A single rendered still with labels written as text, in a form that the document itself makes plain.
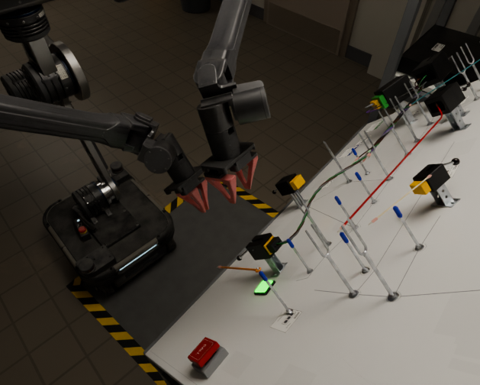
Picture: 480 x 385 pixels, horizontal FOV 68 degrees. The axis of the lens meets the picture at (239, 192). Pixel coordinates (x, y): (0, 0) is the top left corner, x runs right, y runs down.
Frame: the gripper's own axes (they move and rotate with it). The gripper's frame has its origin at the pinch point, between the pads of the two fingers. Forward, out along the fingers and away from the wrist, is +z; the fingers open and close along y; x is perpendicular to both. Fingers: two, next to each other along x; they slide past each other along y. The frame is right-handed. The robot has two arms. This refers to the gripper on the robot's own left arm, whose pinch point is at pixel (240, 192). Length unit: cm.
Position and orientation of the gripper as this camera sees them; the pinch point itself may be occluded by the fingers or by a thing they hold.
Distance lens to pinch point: 73.5
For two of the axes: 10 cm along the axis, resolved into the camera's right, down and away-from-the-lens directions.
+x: -7.7, -1.3, 6.2
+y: 5.8, -5.5, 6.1
